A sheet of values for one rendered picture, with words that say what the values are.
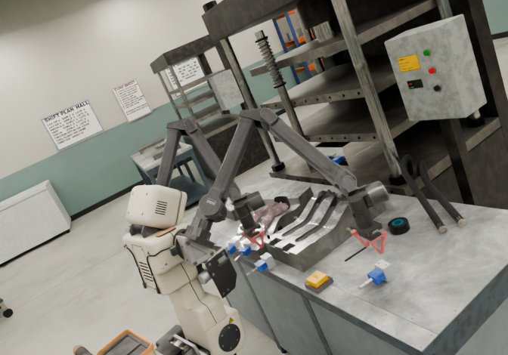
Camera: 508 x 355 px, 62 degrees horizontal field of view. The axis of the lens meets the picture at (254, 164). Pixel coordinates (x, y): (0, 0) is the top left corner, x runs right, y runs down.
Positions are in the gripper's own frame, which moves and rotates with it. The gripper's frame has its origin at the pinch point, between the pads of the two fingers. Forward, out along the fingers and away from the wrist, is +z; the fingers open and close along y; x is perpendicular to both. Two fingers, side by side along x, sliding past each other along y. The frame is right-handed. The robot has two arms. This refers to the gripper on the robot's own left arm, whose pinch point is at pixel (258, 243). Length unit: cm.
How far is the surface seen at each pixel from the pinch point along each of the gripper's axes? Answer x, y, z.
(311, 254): -13.3, -18.7, 8.3
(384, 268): -21, -53, 8
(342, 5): -82, -2, -77
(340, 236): -29.1, -17.4, 9.6
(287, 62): -84, 66, -60
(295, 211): -31.3, 21.5, 6.5
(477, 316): -30, -78, 22
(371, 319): -5, -62, 13
